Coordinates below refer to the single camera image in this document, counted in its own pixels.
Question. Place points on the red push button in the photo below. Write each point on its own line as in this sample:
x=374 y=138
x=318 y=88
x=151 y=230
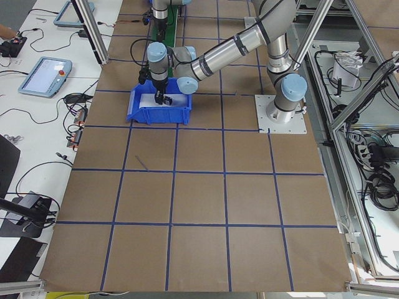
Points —
x=168 y=100

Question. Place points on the teach pendant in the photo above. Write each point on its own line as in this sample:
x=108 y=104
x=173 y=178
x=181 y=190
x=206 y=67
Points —
x=46 y=77
x=67 y=17

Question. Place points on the blue source bin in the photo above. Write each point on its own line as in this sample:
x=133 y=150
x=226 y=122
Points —
x=143 y=108

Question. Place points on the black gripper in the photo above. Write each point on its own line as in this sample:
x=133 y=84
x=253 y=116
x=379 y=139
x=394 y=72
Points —
x=159 y=85
x=160 y=25

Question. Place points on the white foam pad source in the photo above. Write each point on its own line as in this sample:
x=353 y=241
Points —
x=174 y=100

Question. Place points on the aluminium frame post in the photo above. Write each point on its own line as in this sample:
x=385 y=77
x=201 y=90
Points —
x=86 y=17

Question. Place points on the far teach pendant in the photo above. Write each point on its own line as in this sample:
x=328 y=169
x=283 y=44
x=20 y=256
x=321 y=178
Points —
x=67 y=17

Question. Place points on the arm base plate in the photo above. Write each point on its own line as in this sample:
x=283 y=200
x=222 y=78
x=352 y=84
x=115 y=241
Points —
x=274 y=121

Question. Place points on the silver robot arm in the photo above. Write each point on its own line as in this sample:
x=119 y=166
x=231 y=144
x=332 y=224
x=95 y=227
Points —
x=160 y=14
x=273 y=18

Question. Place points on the green conveyor belt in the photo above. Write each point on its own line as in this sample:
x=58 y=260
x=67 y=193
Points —
x=170 y=33

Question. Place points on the near teach pendant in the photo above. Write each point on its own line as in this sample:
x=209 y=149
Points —
x=46 y=77

